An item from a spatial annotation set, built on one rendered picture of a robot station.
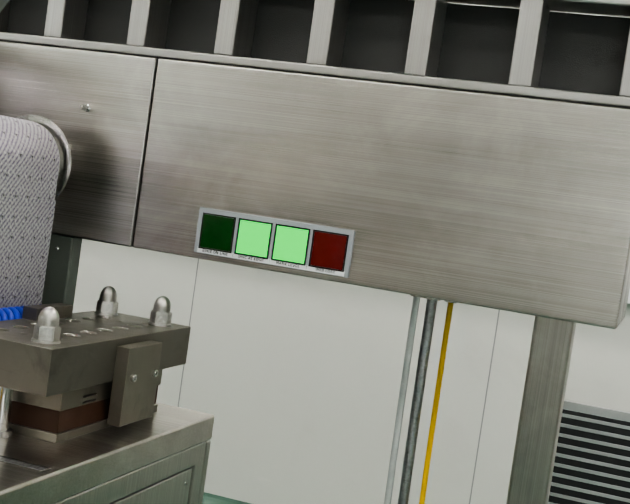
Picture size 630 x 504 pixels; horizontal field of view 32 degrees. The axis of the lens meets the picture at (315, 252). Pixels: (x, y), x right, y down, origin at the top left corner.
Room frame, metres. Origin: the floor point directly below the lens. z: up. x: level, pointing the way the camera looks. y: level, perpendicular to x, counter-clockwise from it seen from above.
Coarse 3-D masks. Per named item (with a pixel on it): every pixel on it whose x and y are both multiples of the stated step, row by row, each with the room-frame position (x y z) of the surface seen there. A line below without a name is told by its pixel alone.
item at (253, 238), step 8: (240, 224) 1.64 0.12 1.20; (248, 224) 1.63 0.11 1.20; (256, 224) 1.63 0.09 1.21; (264, 224) 1.62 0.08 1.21; (240, 232) 1.63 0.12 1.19; (248, 232) 1.63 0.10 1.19; (256, 232) 1.63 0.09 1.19; (264, 232) 1.62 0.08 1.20; (240, 240) 1.63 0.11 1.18; (248, 240) 1.63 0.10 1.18; (256, 240) 1.63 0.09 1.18; (264, 240) 1.62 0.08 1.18; (240, 248) 1.63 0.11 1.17; (248, 248) 1.63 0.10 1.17; (256, 248) 1.63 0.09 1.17; (264, 248) 1.62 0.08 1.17; (264, 256) 1.62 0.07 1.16
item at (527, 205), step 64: (0, 64) 1.79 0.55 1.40; (64, 64) 1.75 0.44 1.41; (128, 64) 1.71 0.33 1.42; (192, 64) 1.68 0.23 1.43; (64, 128) 1.75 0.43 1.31; (128, 128) 1.71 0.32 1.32; (192, 128) 1.67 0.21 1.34; (256, 128) 1.64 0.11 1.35; (320, 128) 1.61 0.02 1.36; (384, 128) 1.58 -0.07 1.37; (448, 128) 1.55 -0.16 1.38; (512, 128) 1.52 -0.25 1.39; (576, 128) 1.49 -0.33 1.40; (64, 192) 1.74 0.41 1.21; (128, 192) 1.70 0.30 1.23; (192, 192) 1.67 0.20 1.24; (256, 192) 1.64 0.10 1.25; (320, 192) 1.61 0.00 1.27; (384, 192) 1.58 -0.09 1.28; (448, 192) 1.55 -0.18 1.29; (512, 192) 1.52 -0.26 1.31; (576, 192) 1.49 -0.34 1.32; (192, 256) 1.67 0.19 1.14; (384, 256) 1.57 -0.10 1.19; (448, 256) 1.54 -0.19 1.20; (512, 256) 1.51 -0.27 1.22; (576, 256) 1.49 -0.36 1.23; (576, 320) 1.48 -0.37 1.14
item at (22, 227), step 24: (0, 216) 1.51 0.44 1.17; (24, 216) 1.57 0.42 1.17; (48, 216) 1.63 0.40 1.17; (0, 240) 1.52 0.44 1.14; (24, 240) 1.58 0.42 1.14; (48, 240) 1.64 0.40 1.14; (0, 264) 1.53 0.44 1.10; (24, 264) 1.59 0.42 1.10; (0, 288) 1.54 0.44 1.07; (24, 288) 1.60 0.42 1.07
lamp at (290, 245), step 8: (280, 232) 1.61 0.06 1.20; (288, 232) 1.61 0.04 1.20; (296, 232) 1.61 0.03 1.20; (304, 232) 1.60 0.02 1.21; (280, 240) 1.61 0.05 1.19; (288, 240) 1.61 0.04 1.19; (296, 240) 1.61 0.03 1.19; (304, 240) 1.60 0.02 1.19; (280, 248) 1.61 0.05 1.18; (288, 248) 1.61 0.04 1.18; (296, 248) 1.61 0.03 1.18; (304, 248) 1.60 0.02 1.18; (280, 256) 1.61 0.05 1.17; (288, 256) 1.61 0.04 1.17; (296, 256) 1.61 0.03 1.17; (304, 256) 1.60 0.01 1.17
